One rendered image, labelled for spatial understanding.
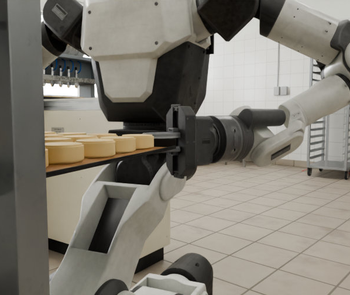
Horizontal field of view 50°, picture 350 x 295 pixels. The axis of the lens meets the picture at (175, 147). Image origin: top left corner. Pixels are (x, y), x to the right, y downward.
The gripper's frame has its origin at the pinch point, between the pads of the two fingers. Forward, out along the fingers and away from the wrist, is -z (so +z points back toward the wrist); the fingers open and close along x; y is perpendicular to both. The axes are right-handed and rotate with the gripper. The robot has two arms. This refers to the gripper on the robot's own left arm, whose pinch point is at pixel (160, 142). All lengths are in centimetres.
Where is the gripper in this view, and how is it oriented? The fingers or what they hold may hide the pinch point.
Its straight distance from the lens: 62.7
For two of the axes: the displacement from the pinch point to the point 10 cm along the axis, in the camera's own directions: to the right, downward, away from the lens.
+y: 5.9, 0.7, -8.0
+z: 8.0, -0.5, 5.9
